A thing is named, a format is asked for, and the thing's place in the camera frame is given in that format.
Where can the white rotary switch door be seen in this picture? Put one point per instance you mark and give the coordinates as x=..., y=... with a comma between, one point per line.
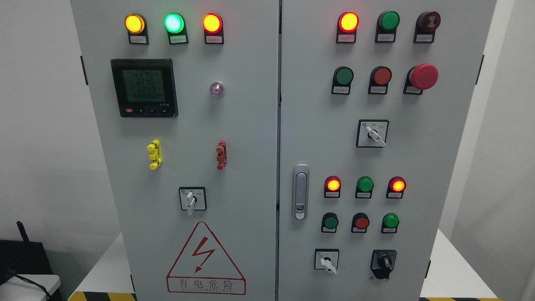
x=192, y=198

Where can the green lit indicator light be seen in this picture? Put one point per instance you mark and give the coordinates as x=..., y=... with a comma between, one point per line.
x=176, y=29

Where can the yellow indicator light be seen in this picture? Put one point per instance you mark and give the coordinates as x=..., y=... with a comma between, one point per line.
x=137, y=29

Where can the red terminal connector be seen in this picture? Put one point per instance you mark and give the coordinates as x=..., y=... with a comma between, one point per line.
x=221, y=156

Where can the red lit indicator lower left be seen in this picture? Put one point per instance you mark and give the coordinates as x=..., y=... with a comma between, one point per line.
x=332, y=187

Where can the red lit indicator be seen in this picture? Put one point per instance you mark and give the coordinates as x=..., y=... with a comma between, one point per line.
x=347, y=25
x=332, y=187
x=396, y=188

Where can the clear small light bulb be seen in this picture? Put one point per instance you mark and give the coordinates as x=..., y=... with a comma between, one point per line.
x=217, y=89

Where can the green push button lower left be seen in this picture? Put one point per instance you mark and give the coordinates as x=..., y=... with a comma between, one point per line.
x=329, y=223

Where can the green push button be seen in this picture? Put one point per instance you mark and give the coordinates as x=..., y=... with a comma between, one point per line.
x=342, y=79
x=329, y=223
x=390, y=223

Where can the grey left cabinet door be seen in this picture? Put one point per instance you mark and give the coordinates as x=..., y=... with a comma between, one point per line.
x=241, y=198

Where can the grey cabinet door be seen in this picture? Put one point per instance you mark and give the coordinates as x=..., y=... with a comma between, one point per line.
x=319, y=129
x=241, y=198

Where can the green indicator lower middle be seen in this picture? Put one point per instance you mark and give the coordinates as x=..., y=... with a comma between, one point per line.
x=364, y=188

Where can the green push button upper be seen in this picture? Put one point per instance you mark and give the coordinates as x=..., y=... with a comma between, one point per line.
x=342, y=79

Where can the yellow terminal connector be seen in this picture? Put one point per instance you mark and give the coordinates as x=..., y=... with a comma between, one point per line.
x=155, y=154

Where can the red push button lower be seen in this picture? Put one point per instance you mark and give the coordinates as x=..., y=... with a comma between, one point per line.
x=360, y=223

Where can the red push button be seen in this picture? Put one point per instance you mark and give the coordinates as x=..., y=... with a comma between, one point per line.
x=379, y=80
x=360, y=223

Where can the grey right cabinet door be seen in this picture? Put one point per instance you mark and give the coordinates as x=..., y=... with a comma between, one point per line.
x=319, y=129

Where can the red high voltage warning sticker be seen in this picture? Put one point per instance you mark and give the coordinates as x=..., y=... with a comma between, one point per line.
x=204, y=266

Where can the red lit indicator lower right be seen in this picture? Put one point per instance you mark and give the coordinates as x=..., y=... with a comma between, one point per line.
x=396, y=188

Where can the red push button upper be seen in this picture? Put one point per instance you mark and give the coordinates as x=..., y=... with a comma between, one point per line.
x=379, y=80

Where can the black digital power meter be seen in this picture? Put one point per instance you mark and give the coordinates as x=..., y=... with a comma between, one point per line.
x=145, y=87

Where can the red indicator light left door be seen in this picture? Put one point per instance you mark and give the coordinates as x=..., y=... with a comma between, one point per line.
x=213, y=28

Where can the green push button lower right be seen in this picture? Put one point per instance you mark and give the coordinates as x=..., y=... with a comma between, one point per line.
x=390, y=223

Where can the red lit indicator top right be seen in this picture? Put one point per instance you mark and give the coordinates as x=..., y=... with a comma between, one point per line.
x=347, y=25

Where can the red emergency stop button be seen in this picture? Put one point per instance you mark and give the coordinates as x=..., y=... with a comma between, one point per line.
x=420, y=78

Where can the green unlit indicator top right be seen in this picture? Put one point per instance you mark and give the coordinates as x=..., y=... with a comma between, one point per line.
x=387, y=24

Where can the dark red buzzer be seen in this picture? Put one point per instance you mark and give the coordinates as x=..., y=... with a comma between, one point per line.
x=426, y=25

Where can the white cabinet base platform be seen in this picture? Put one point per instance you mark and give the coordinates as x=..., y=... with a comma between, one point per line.
x=450, y=277

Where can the black box with antenna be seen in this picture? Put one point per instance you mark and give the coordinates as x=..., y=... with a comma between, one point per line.
x=22, y=257

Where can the silver door latch handle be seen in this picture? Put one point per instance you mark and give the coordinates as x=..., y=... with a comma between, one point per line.
x=300, y=191

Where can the white rotary switch upper right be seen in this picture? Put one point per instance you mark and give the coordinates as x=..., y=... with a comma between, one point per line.
x=372, y=133

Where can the white rotary switch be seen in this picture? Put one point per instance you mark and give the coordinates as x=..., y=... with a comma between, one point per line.
x=326, y=259
x=372, y=133

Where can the white rotary switch lower right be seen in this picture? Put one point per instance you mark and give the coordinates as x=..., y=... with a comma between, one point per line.
x=326, y=259

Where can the black selector knob switch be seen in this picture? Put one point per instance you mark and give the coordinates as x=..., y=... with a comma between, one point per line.
x=382, y=263

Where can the white device with cable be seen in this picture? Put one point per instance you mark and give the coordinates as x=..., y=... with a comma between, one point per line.
x=17, y=290

